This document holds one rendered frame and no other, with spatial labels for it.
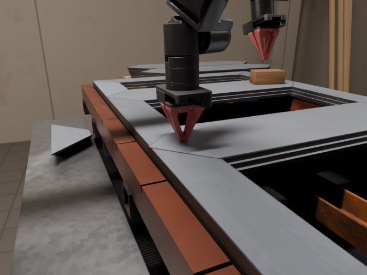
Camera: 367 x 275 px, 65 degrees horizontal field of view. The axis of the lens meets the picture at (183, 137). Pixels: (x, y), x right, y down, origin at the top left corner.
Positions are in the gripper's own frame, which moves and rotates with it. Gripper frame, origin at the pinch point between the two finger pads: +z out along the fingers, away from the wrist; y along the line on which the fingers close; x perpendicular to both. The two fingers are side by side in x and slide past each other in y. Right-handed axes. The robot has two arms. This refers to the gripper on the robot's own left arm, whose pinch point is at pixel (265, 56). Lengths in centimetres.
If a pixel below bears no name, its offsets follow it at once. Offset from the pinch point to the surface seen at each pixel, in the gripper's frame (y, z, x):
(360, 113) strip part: -13.9, 16.9, -16.3
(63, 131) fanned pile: 41, 15, 52
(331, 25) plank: 175, -48, -230
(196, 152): -19.8, 17.1, 31.2
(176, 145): -15.6, 16.1, 33.2
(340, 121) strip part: -16.5, 17.3, -6.4
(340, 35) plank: 176, -37, -243
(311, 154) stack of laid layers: -23.8, 20.7, 10.1
